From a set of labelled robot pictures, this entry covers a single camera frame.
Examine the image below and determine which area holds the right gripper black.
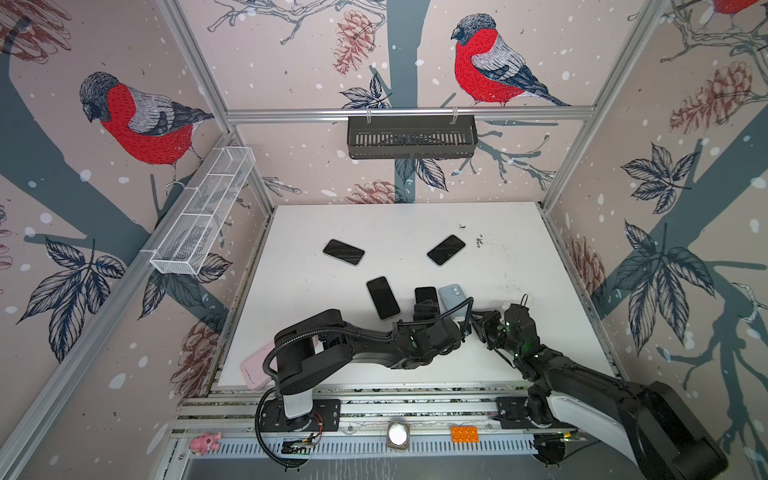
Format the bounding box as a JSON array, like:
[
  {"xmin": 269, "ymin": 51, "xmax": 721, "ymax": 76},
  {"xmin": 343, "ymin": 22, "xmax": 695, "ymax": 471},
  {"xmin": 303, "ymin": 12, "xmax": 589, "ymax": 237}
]
[{"xmin": 468, "ymin": 307, "xmax": 523, "ymax": 360}]

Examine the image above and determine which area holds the light-blue phone case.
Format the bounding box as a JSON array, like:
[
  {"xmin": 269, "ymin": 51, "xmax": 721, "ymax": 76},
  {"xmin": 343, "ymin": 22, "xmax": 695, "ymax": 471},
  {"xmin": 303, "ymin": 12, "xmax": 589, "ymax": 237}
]
[{"xmin": 438, "ymin": 284, "xmax": 467, "ymax": 322}]

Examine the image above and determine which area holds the black phone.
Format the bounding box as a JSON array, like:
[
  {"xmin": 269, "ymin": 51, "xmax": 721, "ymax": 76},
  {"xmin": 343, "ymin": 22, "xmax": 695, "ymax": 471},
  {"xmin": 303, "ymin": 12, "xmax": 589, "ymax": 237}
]
[
  {"xmin": 323, "ymin": 239, "xmax": 365, "ymax": 266},
  {"xmin": 366, "ymin": 276, "xmax": 401, "ymax": 320},
  {"xmin": 427, "ymin": 235, "xmax": 466, "ymax": 266}
]

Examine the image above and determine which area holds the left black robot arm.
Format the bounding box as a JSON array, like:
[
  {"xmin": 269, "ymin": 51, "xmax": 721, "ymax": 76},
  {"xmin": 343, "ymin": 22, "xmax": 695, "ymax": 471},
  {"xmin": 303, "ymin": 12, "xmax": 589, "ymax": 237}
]
[{"xmin": 254, "ymin": 297, "xmax": 474, "ymax": 471}]

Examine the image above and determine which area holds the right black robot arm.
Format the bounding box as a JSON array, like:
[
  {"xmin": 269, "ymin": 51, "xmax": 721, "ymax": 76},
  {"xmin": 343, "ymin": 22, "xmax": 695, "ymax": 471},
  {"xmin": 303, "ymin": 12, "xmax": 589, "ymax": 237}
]
[{"xmin": 464, "ymin": 304, "xmax": 728, "ymax": 479}]

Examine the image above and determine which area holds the pink phone case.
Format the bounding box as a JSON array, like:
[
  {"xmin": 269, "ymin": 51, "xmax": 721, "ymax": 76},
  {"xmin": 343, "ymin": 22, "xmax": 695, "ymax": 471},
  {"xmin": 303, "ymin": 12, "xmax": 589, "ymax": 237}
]
[{"xmin": 240, "ymin": 341, "xmax": 275, "ymax": 392}]

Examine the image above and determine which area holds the round silver button light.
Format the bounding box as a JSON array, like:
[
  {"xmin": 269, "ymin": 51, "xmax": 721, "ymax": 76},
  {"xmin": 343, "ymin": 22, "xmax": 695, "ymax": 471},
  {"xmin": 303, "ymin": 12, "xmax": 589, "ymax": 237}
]
[{"xmin": 386, "ymin": 421, "xmax": 410, "ymax": 451}]

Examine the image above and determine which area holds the orange toy brick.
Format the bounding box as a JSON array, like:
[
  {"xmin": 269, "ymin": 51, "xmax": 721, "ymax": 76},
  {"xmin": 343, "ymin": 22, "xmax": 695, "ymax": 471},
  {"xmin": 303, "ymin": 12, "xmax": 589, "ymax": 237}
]
[{"xmin": 450, "ymin": 426, "xmax": 479, "ymax": 444}]

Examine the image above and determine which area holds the pink plush toy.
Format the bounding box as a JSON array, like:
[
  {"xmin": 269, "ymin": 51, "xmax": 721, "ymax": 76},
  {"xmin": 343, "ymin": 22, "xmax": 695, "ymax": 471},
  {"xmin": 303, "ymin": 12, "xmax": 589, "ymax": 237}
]
[{"xmin": 189, "ymin": 433, "xmax": 222, "ymax": 456}]

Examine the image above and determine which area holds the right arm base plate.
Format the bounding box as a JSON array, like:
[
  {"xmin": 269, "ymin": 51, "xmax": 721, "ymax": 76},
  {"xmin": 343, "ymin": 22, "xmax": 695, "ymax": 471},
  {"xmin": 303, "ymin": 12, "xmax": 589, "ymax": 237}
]
[{"xmin": 493, "ymin": 396, "xmax": 538, "ymax": 430}]

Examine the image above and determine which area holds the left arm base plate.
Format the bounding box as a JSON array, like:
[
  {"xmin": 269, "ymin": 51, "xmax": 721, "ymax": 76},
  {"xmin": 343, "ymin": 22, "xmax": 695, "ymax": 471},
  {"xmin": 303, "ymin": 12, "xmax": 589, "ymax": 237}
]
[{"xmin": 256, "ymin": 399, "xmax": 341, "ymax": 433}]

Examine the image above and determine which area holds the black wall basket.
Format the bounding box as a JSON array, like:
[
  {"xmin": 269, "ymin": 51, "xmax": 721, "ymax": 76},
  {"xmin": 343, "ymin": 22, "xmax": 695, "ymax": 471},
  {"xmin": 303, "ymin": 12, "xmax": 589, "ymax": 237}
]
[{"xmin": 347, "ymin": 115, "xmax": 478, "ymax": 160}]

